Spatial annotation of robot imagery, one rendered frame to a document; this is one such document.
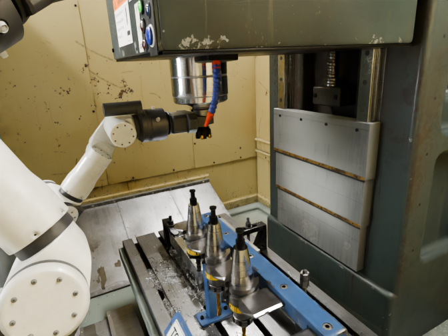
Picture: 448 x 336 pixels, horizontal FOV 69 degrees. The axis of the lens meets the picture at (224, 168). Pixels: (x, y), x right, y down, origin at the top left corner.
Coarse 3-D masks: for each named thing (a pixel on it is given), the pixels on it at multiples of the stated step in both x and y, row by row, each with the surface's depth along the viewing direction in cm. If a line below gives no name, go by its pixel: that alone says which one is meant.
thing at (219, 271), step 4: (228, 260) 67; (220, 264) 66; (224, 264) 66; (228, 264) 66; (212, 268) 65; (216, 268) 65; (220, 268) 65; (224, 268) 64; (228, 268) 64; (212, 272) 64; (216, 272) 63; (220, 272) 63; (224, 272) 63; (228, 272) 63; (212, 276) 63; (216, 276) 62; (220, 276) 62; (224, 276) 62; (220, 280) 62; (224, 280) 61
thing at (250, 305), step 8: (264, 288) 58; (248, 296) 56; (256, 296) 56; (264, 296) 56; (272, 296) 56; (240, 304) 55; (248, 304) 55; (256, 304) 54; (264, 304) 54; (272, 304) 54; (280, 304) 54; (248, 312) 53; (256, 312) 53; (264, 312) 53
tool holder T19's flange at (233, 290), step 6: (228, 276) 61; (228, 282) 59; (258, 282) 58; (228, 288) 60; (234, 288) 57; (240, 288) 57; (246, 288) 57; (252, 288) 57; (258, 288) 60; (234, 294) 57; (240, 294) 57; (246, 294) 57; (234, 300) 58
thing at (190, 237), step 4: (184, 228) 79; (184, 232) 78; (204, 232) 77; (184, 236) 79; (188, 236) 76; (192, 236) 75; (196, 236) 75; (200, 236) 76; (204, 236) 76; (188, 240) 77; (192, 240) 76; (196, 240) 76; (188, 244) 76
